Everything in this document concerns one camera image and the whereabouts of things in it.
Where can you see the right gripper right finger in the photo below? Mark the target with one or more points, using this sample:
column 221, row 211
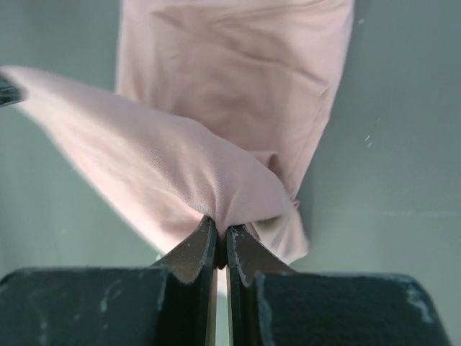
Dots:
column 272, row 304

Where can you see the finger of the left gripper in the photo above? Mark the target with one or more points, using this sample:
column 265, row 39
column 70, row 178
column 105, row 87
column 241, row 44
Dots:
column 10, row 92

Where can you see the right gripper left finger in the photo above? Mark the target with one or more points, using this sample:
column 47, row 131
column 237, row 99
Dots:
column 172, row 302

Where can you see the pink t shirt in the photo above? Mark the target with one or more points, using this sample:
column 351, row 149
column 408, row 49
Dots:
column 218, row 110

